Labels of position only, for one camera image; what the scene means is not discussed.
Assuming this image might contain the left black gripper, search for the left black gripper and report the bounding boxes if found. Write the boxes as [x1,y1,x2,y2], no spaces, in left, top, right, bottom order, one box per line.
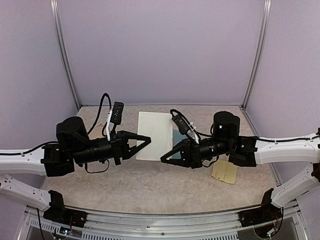
[71,130,151,166]

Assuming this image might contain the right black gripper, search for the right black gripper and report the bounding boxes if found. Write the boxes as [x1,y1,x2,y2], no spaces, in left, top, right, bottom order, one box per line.
[160,137,233,170]

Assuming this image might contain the blue envelope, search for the blue envelope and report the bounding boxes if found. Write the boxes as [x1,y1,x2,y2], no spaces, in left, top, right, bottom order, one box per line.
[170,129,187,159]

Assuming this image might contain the lined letter paper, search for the lined letter paper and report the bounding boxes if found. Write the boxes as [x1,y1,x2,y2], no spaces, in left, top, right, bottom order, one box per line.
[135,111,173,162]

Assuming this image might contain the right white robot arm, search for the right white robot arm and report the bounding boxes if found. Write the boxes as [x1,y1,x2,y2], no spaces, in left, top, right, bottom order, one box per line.
[160,109,320,222]

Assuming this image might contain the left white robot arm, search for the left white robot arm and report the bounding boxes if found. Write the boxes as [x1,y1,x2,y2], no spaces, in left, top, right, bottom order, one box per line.
[0,116,151,223]

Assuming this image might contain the folded yellow paper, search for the folded yellow paper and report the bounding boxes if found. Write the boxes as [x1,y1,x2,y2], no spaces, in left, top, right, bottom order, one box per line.
[211,160,238,185]

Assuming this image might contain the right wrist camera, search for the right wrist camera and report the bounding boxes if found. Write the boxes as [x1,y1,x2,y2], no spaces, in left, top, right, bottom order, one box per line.
[172,112,191,135]

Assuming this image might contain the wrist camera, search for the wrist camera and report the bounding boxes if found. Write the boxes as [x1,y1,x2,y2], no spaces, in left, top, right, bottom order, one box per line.
[172,112,191,135]
[110,101,125,125]

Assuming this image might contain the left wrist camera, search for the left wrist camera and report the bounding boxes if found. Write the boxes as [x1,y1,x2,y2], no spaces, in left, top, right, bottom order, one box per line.
[110,101,125,125]

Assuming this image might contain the left camera cable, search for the left camera cable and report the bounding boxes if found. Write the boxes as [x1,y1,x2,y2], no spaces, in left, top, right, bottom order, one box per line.
[87,92,112,136]

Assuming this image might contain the aluminium front rail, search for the aluminium front rail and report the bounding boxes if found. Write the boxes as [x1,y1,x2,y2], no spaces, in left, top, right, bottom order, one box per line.
[17,201,310,240]

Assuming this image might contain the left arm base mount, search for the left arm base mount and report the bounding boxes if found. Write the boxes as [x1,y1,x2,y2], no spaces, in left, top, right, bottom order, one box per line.
[43,207,88,228]

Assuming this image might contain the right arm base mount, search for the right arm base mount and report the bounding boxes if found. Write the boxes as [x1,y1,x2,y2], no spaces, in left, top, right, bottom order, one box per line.
[238,207,282,227]

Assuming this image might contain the right aluminium corner post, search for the right aluminium corner post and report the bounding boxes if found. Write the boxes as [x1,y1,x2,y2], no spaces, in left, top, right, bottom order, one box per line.
[241,0,272,111]

